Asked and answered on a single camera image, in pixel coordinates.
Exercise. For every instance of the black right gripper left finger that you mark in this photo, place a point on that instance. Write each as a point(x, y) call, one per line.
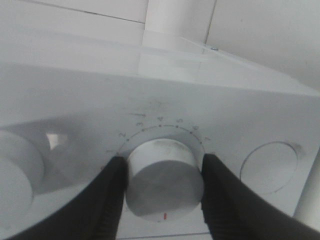
point(94, 214)

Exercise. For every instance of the white microwave knob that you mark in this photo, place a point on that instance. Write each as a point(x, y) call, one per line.
point(21, 172)
point(164, 181)

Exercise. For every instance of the round white door button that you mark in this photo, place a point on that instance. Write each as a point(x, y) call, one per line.
point(269, 167)

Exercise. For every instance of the white microwave oven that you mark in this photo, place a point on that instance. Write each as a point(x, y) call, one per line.
point(82, 100)

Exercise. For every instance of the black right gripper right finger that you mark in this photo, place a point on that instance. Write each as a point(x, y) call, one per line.
point(232, 211)

